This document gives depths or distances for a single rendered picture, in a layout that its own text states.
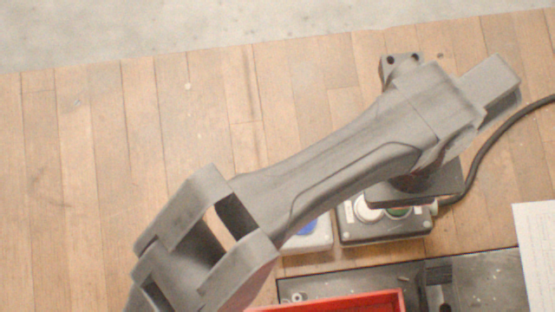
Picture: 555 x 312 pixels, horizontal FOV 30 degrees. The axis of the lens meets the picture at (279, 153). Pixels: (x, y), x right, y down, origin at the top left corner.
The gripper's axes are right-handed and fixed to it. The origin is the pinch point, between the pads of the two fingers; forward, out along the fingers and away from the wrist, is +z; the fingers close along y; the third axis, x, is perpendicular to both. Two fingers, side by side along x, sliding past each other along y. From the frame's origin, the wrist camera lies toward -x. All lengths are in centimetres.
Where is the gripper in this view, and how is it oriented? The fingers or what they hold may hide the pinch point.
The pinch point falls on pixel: (401, 193)
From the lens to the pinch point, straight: 116.3
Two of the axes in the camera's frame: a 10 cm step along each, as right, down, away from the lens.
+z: 0.0, 3.3, 9.4
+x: 1.1, 9.4, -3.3
